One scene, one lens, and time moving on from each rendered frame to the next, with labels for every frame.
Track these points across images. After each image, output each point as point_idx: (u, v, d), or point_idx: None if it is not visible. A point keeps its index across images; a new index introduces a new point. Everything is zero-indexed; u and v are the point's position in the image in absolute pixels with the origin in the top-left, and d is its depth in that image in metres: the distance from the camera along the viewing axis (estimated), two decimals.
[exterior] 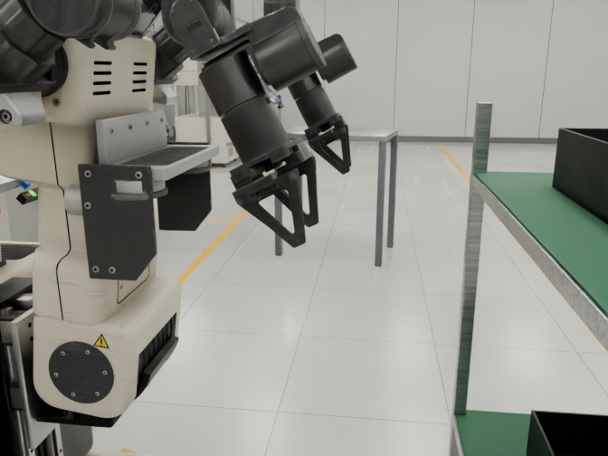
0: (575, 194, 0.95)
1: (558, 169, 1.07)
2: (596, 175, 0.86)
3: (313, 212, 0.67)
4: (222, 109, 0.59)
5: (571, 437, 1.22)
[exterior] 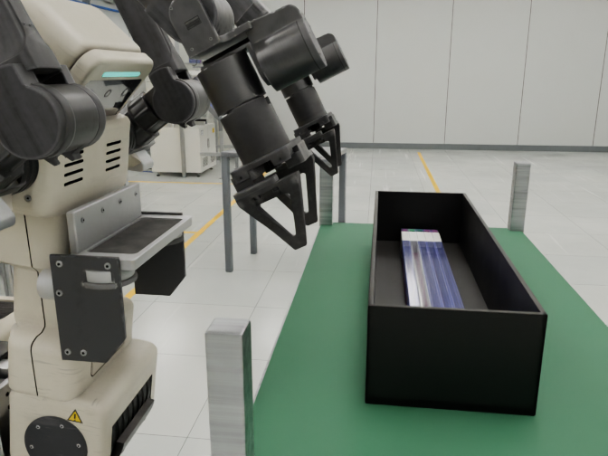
0: None
1: (377, 229, 1.13)
2: None
3: (312, 210, 0.67)
4: (222, 110, 0.58)
5: None
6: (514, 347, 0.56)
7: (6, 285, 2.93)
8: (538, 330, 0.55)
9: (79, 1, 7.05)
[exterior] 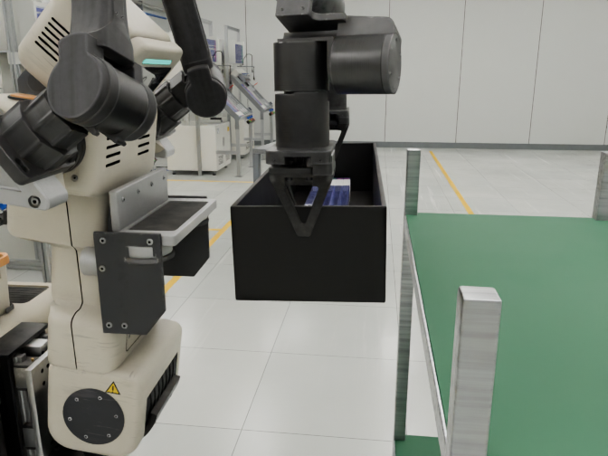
0: None
1: None
2: None
3: (310, 222, 0.63)
4: (278, 87, 0.57)
5: None
6: (360, 239, 0.62)
7: (46, 280, 2.95)
8: (380, 222, 0.61)
9: None
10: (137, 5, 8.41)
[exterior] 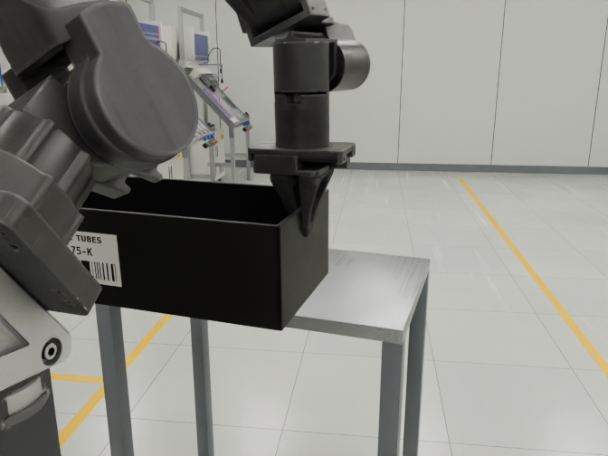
0: None
1: None
2: None
3: None
4: (311, 88, 0.56)
5: None
6: (322, 223, 0.69)
7: None
8: (327, 204, 0.70)
9: None
10: None
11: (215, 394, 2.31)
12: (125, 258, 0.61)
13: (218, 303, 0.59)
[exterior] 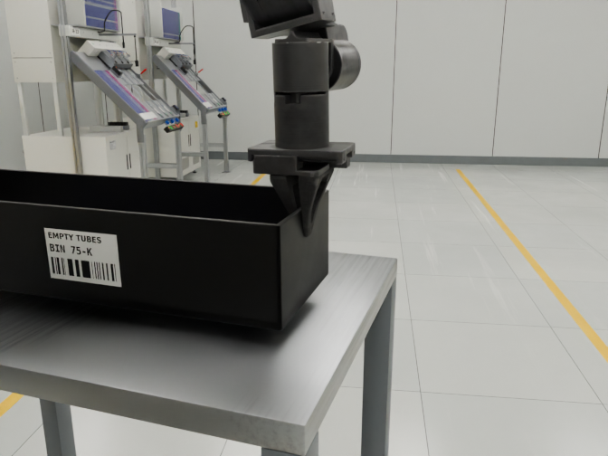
0: None
1: None
2: None
3: None
4: (315, 88, 0.56)
5: None
6: (322, 223, 0.69)
7: None
8: (327, 204, 0.70)
9: None
10: None
11: (121, 442, 1.70)
12: (125, 258, 0.61)
13: (218, 303, 0.59)
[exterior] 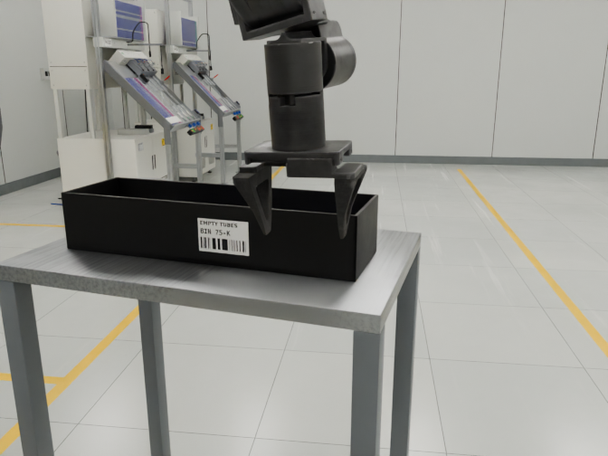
0: (127, 249, 1.05)
1: (70, 231, 1.09)
2: (162, 228, 1.02)
3: (270, 219, 0.64)
4: (308, 89, 0.55)
5: None
6: (375, 216, 1.04)
7: None
8: (377, 204, 1.05)
9: None
10: None
11: (182, 396, 2.05)
12: (252, 237, 0.96)
13: (314, 265, 0.94)
